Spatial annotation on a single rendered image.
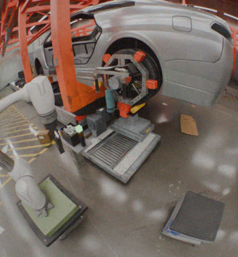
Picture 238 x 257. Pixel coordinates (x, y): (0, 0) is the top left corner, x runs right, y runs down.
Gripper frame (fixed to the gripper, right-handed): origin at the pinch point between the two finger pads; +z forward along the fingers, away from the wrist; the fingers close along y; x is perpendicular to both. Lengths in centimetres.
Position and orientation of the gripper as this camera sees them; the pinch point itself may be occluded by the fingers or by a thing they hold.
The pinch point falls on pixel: (60, 148)
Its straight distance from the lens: 77.6
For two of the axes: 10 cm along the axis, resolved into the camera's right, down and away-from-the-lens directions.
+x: 7.2, -4.4, 5.4
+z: 0.0, 7.8, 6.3
